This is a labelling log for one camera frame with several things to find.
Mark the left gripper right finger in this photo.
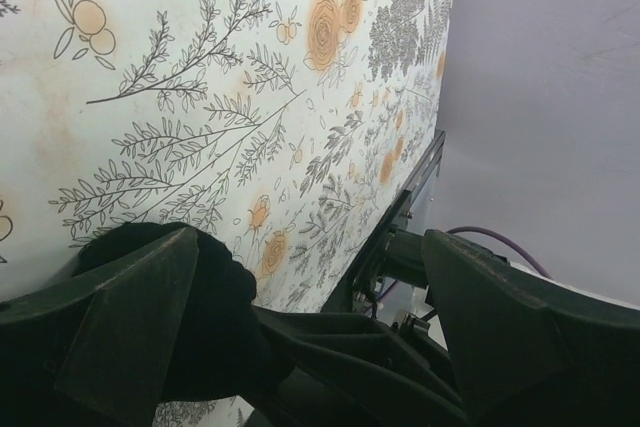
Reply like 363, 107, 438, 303
422, 230, 639, 426

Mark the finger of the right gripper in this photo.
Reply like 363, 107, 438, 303
249, 308, 468, 426

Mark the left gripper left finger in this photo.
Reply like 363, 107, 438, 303
1, 228, 198, 426

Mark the black underwear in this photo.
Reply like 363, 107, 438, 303
72, 221, 296, 403

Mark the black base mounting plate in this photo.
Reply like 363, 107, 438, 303
321, 129, 446, 316

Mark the floral patterned table mat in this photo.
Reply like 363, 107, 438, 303
1, 0, 453, 426

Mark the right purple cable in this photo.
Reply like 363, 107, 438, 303
447, 226, 551, 278

